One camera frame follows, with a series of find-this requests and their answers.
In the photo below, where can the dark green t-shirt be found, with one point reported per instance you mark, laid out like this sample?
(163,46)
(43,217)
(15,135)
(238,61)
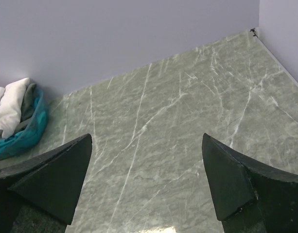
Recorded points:
(27,107)

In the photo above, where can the turquoise t-shirt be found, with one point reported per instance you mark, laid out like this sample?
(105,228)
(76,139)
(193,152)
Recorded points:
(26,138)

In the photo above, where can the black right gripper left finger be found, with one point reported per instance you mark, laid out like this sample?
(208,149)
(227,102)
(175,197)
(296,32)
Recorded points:
(40,195)

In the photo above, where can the teal plastic laundry basket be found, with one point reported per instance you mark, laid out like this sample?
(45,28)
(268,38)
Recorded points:
(39,105)

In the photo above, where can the white t-shirt in basket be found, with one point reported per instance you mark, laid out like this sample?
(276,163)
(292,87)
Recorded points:
(10,106)

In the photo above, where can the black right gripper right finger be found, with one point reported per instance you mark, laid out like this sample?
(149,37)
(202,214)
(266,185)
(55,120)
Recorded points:
(249,196)

